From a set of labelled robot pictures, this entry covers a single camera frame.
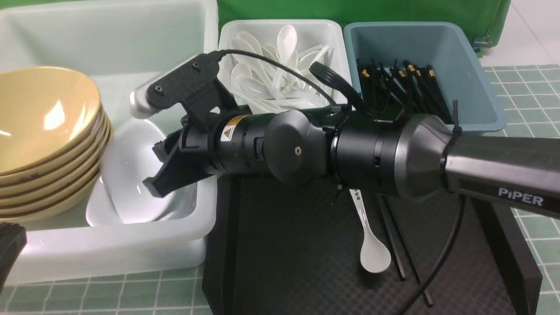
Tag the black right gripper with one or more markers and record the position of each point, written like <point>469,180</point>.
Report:
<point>232,145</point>

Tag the white sauce dish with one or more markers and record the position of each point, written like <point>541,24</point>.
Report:
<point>127,161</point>

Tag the tan noodle bowl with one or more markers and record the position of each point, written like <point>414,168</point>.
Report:
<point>43,110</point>

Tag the black chopstick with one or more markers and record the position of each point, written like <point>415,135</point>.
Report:
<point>391,235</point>
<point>427,296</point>

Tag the white soup spoon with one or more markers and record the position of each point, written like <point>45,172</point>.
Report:
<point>374,255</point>

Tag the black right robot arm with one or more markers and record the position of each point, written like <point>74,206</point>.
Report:
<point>412,158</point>

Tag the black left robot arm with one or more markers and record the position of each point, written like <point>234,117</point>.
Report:
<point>13,239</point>

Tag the bottom stacked tan bowl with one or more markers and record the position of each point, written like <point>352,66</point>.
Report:
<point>69,198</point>

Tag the stacked tan bowl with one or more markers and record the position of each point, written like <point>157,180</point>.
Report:
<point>19,189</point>
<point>69,198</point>
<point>72,165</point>
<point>83,142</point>
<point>54,192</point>

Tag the top stacked tan bowl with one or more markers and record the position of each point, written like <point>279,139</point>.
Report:
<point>83,142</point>

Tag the large translucent white tub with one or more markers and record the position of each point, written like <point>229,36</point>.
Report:
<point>120,44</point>

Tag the white spoon bin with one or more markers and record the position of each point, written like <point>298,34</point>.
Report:
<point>264,87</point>

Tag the upright white spoon in bin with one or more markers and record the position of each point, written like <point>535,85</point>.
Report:
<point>286,46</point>

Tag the bundle of black chopsticks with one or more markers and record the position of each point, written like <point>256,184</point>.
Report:
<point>407,85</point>

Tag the blue-grey chopstick bin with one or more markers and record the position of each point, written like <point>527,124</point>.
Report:
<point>440,44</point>

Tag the metal clamp on backdrop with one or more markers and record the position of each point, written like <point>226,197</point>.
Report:
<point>482,43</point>

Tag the green backdrop cloth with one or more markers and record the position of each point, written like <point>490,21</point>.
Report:
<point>477,18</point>

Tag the green checkered table mat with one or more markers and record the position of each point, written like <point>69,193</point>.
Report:
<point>530,96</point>

